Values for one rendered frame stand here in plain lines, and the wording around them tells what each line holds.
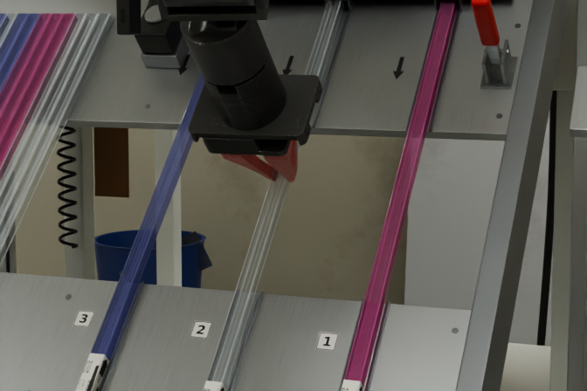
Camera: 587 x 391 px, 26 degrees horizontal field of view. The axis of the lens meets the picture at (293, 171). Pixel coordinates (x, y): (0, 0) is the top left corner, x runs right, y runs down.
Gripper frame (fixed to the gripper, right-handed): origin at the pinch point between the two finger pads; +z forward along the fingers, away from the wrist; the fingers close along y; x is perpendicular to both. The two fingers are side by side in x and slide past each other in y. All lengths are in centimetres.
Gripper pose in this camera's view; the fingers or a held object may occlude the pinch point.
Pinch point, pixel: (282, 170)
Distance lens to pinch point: 112.1
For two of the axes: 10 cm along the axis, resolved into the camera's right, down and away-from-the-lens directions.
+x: -2.4, 8.0, -5.5
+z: 2.6, 6.0, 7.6
